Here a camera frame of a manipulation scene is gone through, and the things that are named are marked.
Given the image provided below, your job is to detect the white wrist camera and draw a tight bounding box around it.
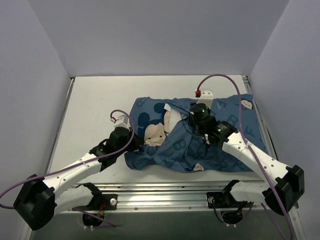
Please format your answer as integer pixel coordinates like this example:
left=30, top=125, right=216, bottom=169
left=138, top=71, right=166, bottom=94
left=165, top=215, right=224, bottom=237
left=110, top=114, right=131, bottom=129
left=195, top=89, right=214, bottom=108

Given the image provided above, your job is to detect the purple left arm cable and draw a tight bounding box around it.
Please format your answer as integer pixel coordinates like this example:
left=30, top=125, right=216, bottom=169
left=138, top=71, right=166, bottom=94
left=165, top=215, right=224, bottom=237
left=0, top=109, right=135, bottom=228

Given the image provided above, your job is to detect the blue cartoon print pillowcase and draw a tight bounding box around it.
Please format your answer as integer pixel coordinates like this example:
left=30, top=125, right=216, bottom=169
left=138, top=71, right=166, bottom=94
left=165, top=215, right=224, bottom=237
left=124, top=94, right=266, bottom=173

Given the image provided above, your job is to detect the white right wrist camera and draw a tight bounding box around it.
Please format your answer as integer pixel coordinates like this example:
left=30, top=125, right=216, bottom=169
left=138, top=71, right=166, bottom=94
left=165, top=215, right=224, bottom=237
left=195, top=89, right=214, bottom=108

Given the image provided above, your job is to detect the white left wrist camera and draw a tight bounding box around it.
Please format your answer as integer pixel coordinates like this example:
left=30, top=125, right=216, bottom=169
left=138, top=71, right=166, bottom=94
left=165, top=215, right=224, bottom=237
left=110, top=114, right=131, bottom=129

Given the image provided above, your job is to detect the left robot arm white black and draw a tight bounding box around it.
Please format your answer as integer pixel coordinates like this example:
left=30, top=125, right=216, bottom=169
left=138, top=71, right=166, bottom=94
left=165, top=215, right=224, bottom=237
left=13, top=127, right=144, bottom=231

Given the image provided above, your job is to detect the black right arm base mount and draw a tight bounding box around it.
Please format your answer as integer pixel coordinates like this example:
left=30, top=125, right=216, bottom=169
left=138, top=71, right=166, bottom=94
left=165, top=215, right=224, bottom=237
left=206, top=191, right=234, bottom=209

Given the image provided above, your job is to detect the white pillow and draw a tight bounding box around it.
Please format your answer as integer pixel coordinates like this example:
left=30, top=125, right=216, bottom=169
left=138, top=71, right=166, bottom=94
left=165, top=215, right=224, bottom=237
left=163, top=103, right=183, bottom=134

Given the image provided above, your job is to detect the aluminium left side rail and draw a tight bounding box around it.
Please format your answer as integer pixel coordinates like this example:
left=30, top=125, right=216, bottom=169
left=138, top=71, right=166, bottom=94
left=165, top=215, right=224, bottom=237
left=45, top=77, right=76, bottom=174

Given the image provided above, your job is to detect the aluminium rail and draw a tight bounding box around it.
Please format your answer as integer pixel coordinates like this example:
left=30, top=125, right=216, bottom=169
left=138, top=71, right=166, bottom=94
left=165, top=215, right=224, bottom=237
left=45, top=77, right=76, bottom=174
left=241, top=74, right=288, bottom=181

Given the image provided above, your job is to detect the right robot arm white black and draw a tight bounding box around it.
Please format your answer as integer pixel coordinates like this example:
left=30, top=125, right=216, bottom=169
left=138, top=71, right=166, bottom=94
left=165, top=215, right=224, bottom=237
left=189, top=103, right=305, bottom=215

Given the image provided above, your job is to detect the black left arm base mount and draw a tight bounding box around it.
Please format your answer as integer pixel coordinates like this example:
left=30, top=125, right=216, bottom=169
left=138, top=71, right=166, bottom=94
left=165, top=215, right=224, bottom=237
left=98, top=193, right=118, bottom=211

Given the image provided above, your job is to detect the aluminium right side rail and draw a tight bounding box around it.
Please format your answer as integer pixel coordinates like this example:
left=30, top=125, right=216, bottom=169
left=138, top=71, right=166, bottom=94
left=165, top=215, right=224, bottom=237
left=241, top=74, right=288, bottom=181

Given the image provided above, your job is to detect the aluminium front rail frame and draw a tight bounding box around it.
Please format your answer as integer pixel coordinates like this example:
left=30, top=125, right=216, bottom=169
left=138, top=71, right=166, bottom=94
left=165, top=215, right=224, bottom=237
left=54, top=182, right=261, bottom=214

